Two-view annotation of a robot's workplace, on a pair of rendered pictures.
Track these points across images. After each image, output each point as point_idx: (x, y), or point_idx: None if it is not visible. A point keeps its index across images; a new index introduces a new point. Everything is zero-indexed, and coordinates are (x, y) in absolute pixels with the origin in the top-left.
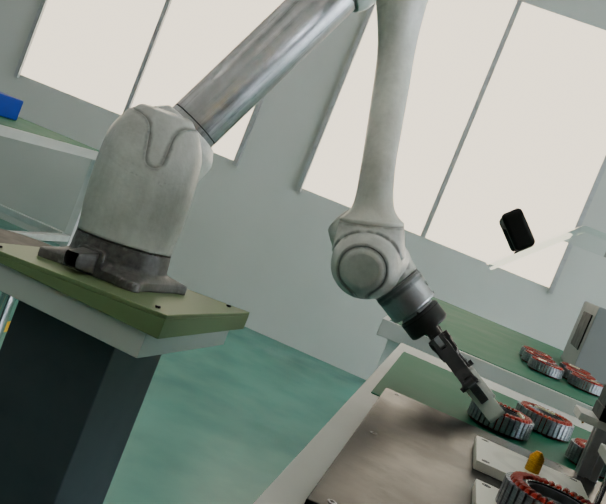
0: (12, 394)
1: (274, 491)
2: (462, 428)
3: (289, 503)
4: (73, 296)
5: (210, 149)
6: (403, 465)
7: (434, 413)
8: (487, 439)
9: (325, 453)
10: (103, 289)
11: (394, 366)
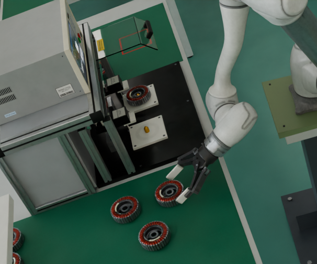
0: None
1: (188, 66)
2: (174, 146)
3: (184, 66)
4: None
5: None
6: (174, 94)
7: (186, 146)
8: (166, 150)
9: (193, 89)
10: (287, 77)
11: (236, 211)
